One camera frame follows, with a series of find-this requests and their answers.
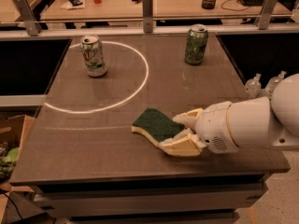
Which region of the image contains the black mesh pen cup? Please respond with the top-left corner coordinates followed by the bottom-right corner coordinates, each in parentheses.
top-left (202, 0), bottom-right (217, 9)

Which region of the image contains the clear sanitizer bottle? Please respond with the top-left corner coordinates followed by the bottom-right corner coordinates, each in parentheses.
top-left (264, 71), bottom-right (286, 98)
top-left (245, 74), bottom-right (261, 99)

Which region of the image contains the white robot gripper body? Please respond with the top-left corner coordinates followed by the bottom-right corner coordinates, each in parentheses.
top-left (194, 102), bottom-right (239, 154)

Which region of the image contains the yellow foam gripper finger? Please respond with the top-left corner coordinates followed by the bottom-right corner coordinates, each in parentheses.
top-left (158, 128), bottom-right (206, 157)
top-left (172, 108), bottom-right (203, 129)

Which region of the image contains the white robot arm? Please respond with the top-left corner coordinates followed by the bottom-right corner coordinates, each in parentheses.
top-left (158, 74), bottom-right (299, 157)

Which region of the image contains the black cable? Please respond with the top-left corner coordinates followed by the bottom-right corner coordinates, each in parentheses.
top-left (220, 0), bottom-right (247, 12)

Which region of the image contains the grey drawer cabinet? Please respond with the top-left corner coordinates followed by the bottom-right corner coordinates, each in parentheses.
top-left (31, 173), bottom-right (271, 224)

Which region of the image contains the left metal bracket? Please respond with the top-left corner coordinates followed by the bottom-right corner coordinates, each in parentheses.
top-left (13, 0), bottom-right (41, 36)

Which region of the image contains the middle metal bracket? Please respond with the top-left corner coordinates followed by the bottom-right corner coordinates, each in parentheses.
top-left (142, 0), bottom-right (153, 33)

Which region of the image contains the metal bracket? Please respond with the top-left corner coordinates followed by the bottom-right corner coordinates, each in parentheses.
top-left (254, 0), bottom-right (278, 30)
top-left (13, 0), bottom-right (41, 36)
top-left (142, 0), bottom-right (153, 33)

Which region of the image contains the cardboard box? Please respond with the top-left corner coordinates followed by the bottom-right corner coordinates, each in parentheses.
top-left (0, 115), bottom-right (36, 192)

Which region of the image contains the green soda can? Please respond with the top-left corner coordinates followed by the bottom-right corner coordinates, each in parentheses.
top-left (185, 24), bottom-right (208, 65)

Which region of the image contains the right metal bracket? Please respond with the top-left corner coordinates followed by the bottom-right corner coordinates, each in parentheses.
top-left (254, 0), bottom-right (278, 30)

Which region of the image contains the white 7up can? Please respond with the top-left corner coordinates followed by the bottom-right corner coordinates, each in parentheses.
top-left (80, 35), bottom-right (107, 77)

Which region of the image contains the green and yellow sponge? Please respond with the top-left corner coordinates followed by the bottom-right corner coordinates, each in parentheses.
top-left (131, 108), bottom-right (185, 147)

